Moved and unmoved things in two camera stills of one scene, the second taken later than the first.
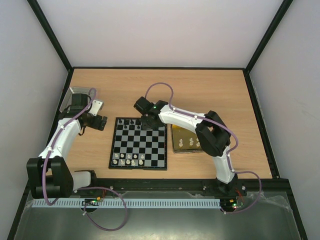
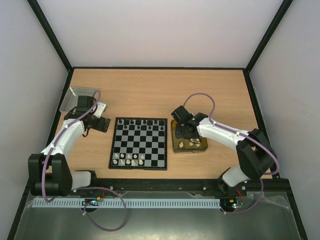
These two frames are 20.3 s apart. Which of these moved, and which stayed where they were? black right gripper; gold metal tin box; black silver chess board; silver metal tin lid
Moved: black right gripper
Stayed: silver metal tin lid; gold metal tin box; black silver chess board
